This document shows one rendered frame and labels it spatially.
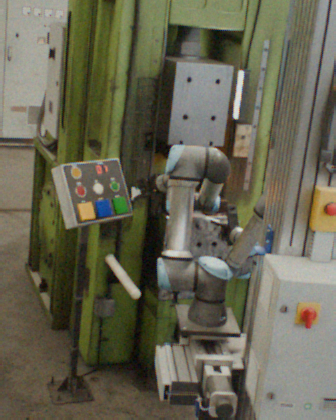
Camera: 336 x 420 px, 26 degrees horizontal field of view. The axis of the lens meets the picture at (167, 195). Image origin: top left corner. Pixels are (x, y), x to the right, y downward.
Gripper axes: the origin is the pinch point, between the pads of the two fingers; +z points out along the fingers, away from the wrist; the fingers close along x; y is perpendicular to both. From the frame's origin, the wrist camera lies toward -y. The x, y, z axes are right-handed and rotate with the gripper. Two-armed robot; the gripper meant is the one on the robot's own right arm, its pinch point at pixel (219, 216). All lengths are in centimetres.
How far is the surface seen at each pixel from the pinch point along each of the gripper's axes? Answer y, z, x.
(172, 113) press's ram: -42, 31, -17
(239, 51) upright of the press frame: -72, 48, 22
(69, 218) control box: 2, 6, -70
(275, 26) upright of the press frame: -86, 46, 40
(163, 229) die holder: 16.1, 27.5, -16.1
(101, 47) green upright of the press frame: -66, 82, -40
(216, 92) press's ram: -53, 31, 5
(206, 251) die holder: 27.4, 24.7, 7.6
